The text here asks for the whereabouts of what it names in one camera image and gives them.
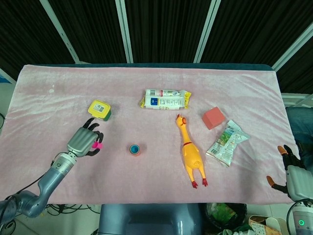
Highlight right orange-tipped robot hand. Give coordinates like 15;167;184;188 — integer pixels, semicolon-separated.
266;144;313;200

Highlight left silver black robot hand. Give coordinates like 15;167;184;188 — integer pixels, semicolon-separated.
67;117;105;158

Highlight orange plastic cup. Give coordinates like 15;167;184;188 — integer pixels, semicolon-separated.
126;143;142;157

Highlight yellow-lidded green container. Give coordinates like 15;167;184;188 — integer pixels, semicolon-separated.
88;99;112;122

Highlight cardboard box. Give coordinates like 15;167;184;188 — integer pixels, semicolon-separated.
248;214;282;235

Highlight white metal rack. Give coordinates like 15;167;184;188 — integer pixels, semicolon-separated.
281;93;313;108

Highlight black-lined trash bin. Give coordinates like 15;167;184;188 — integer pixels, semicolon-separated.
204;203;247;235

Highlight green white snack bag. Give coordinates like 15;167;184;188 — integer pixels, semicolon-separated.
205;119;250;168

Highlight white yellow-ended snack package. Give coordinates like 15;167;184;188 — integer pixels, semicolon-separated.
138;89;192;110

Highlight pink plush table cloth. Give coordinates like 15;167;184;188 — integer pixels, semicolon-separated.
0;64;301;205

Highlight blue-grey robot torso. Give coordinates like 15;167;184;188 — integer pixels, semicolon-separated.
97;203;204;235

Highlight red foam cube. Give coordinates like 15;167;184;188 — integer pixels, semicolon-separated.
201;106;226;130

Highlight yellow rubber chicken toy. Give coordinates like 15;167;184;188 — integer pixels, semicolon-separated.
175;114;209;189

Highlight black floor cables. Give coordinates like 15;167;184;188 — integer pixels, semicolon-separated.
45;203;101;217

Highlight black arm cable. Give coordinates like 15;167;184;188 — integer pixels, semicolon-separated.
0;159;56;231

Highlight white partition frame post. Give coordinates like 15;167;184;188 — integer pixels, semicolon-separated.
271;24;313;71
39;0;80;64
114;0;134;64
194;0;222;64

